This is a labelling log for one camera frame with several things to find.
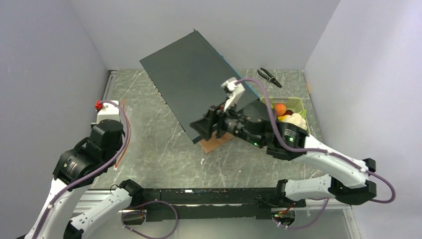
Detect white cauliflower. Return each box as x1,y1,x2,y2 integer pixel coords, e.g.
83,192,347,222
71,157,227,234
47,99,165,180
283,113,308,130

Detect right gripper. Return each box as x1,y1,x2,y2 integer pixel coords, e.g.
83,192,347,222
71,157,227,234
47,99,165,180
190,96,264,147

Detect wooden base board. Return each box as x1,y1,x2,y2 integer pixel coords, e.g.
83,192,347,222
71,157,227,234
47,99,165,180
199,131,234,154

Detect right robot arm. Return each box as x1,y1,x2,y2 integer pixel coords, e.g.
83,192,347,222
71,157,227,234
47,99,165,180
190,101,377,207

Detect clear zip top bag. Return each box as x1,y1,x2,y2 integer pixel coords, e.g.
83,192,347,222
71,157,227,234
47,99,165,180
113,100,131,171

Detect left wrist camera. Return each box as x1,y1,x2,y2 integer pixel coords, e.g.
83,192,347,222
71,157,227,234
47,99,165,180
92,100,120,125

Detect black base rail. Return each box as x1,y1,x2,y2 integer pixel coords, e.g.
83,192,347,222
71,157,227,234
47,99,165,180
128,187,306,222

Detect light green plastic basket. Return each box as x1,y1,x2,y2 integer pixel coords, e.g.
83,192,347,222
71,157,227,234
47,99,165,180
269,97,311,133

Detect aluminium frame profile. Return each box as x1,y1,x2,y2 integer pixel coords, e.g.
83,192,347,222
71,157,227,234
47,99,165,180
73,70,118,215

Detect yellow pepper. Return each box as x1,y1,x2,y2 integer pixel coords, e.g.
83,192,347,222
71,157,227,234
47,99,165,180
277,115,290,122

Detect black pliers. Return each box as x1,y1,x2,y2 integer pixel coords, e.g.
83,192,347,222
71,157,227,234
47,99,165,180
257,68,282,88

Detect orange fruit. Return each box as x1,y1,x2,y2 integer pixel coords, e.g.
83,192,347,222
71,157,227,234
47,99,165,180
273,103,287,117

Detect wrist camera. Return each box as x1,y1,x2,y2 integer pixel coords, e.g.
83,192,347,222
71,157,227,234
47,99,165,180
92,100,120,125
221,77,245,112

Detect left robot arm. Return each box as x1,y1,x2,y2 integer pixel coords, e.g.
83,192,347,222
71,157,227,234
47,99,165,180
23,119,144,239

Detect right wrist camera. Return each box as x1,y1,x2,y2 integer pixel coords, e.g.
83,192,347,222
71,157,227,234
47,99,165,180
221,77,245,112

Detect dark grey network switch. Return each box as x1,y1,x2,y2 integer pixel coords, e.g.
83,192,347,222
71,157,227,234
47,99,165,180
140,30,241,144

